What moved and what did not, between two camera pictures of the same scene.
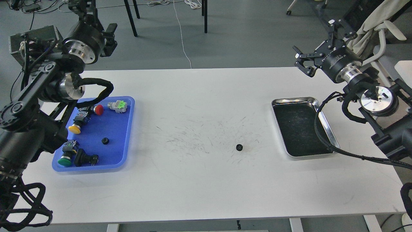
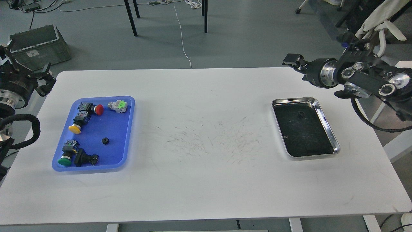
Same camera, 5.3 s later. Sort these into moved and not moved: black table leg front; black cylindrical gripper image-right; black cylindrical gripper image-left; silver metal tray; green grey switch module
Moved: black cylindrical gripper image-left; black cylindrical gripper image-right
Not moved: black table leg front; silver metal tray; green grey switch module
